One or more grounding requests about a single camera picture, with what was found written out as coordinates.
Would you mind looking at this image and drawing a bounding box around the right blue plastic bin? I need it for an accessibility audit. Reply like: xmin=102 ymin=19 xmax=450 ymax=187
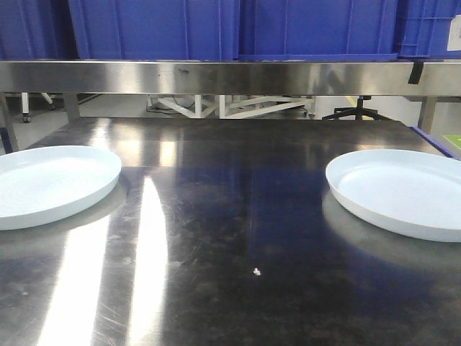
xmin=238 ymin=0 xmax=398 ymax=61

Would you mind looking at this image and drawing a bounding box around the white metal frame cart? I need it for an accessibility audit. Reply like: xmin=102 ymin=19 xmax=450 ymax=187
xmin=146 ymin=94 xmax=315 ymax=119

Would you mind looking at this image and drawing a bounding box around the left blue plastic bin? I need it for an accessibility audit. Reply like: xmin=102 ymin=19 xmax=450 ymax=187
xmin=1 ymin=0 xmax=78 ymax=61

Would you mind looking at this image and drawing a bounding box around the blue plastic bin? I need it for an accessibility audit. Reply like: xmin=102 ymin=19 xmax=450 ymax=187
xmin=69 ymin=1 xmax=241 ymax=61
xmin=238 ymin=0 xmax=398 ymax=61
xmin=1 ymin=0 xmax=78 ymax=61

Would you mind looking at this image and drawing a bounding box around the stainless steel shelf rail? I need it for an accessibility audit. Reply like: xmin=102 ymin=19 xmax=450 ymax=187
xmin=1 ymin=61 xmax=460 ymax=97

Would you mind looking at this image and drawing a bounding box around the far right blue crate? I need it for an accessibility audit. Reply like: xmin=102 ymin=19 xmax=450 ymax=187
xmin=394 ymin=0 xmax=460 ymax=59

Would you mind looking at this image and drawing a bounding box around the middle blue plastic bin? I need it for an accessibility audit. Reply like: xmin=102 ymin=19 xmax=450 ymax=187
xmin=69 ymin=1 xmax=241 ymax=61

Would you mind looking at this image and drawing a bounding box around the left steel shelf leg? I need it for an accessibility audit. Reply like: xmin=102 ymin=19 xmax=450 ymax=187
xmin=63 ymin=93 xmax=81 ymax=122

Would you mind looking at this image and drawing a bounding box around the white caster cart leg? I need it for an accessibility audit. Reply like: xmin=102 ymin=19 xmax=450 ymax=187
xmin=20 ymin=92 xmax=55 ymax=123

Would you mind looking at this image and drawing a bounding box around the black office chair base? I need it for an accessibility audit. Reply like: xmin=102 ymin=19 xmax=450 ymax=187
xmin=322 ymin=95 xmax=390 ymax=120

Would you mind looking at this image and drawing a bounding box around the steel shelf leg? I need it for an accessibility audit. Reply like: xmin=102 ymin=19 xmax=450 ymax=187
xmin=418 ymin=97 xmax=438 ymax=133
xmin=63 ymin=93 xmax=81 ymax=122

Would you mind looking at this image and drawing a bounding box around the right steel shelf leg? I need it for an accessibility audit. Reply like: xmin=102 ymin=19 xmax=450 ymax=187
xmin=418 ymin=97 xmax=438 ymax=133

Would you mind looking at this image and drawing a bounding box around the light blue plate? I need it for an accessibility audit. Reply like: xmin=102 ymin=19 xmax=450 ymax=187
xmin=1 ymin=146 xmax=122 ymax=231
xmin=325 ymin=149 xmax=460 ymax=243

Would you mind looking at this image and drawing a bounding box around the black tape strip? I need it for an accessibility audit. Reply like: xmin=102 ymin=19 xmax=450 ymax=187
xmin=408 ymin=61 xmax=424 ymax=85

